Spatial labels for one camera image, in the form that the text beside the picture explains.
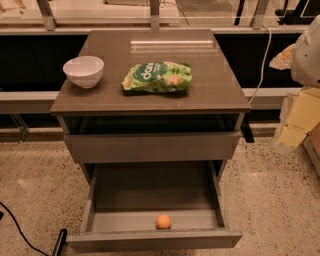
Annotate orange fruit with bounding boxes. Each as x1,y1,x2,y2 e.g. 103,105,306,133
156,214,171,229

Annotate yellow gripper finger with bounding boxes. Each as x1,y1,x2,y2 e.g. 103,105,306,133
269,44,295,70
278,87,320,148

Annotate green snack bag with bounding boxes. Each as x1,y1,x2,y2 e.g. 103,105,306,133
121,61,192,93

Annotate black floor cable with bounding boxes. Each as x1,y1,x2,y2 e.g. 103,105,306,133
0,201,50,256

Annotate black object on floor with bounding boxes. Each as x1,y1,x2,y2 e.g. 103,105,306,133
52,229,67,256

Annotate cardboard box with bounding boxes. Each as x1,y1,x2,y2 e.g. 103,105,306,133
304,123,320,177

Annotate white cable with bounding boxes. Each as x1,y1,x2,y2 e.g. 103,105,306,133
248,24,273,105

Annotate metal railing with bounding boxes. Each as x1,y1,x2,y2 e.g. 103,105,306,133
0,0,320,35

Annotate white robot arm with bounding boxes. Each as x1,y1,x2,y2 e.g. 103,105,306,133
269,15,320,153

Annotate grey drawer cabinet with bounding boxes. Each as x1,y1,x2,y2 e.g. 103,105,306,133
51,30,250,178

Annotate open middle drawer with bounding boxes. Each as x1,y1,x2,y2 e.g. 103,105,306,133
67,161,242,253

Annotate white ceramic bowl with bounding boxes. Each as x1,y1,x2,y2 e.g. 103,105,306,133
63,56,104,89

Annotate closed grey top drawer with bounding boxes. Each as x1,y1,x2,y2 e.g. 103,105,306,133
65,132,241,163

